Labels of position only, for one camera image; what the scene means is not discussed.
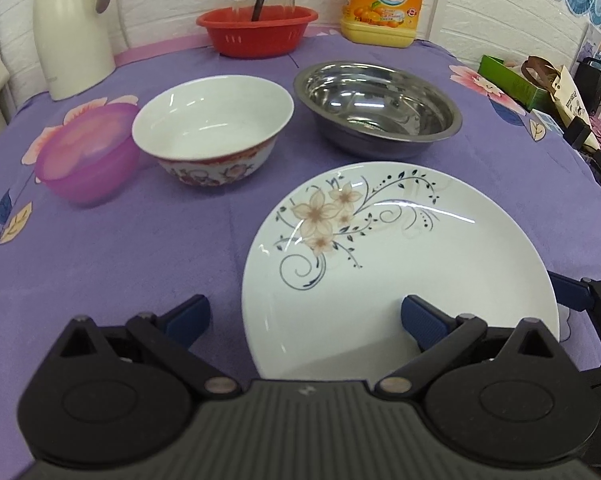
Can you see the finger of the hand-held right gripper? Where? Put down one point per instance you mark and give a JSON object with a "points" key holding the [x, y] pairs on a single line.
{"points": [[570, 292]]}

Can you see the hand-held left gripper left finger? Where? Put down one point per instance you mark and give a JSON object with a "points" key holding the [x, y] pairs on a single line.
{"points": [[188, 319]]}

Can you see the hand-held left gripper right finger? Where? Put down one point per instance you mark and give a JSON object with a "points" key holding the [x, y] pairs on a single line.
{"points": [[423, 322]]}

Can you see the white floral plate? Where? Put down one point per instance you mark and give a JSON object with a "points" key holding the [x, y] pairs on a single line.
{"points": [[430, 260]]}

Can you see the purple floral tablecloth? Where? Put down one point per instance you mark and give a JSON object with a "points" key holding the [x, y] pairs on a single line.
{"points": [[130, 250]]}

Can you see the purple plastic bowl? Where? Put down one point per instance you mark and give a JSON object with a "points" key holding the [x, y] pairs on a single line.
{"points": [[85, 160]]}

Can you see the beige paper bag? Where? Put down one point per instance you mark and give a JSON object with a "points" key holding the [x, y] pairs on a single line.
{"points": [[570, 102]]}

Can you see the white bowl with red flowers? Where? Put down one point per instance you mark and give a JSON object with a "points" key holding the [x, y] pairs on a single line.
{"points": [[205, 125]]}

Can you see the black speaker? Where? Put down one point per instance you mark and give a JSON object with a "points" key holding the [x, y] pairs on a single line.
{"points": [[590, 85]]}

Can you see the green cardboard box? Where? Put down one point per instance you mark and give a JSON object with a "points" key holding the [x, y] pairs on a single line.
{"points": [[505, 80]]}

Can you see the stainless steel bowl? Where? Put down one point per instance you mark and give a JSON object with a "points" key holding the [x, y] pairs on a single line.
{"points": [[375, 100]]}

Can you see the red plastic basket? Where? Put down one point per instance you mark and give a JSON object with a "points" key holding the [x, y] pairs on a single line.
{"points": [[250, 37]]}

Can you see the white thermos jug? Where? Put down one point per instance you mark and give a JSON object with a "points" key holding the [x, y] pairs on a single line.
{"points": [[70, 45]]}

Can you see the yellow detergent bottle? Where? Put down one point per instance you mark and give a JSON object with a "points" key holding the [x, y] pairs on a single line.
{"points": [[380, 10]]}

